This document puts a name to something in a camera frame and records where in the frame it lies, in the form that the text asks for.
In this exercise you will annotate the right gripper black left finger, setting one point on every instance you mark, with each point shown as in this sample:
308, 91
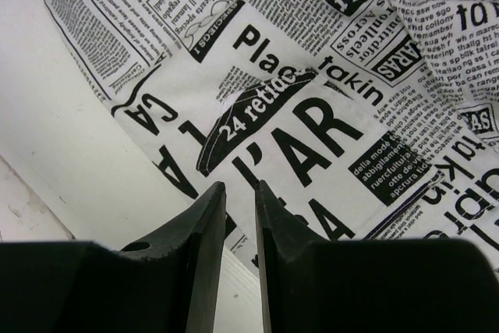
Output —
166, 281

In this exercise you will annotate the newspaper print trousers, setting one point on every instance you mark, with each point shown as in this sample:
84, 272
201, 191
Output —
369, 119

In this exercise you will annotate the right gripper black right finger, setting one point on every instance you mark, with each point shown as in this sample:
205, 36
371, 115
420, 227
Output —
311, 284

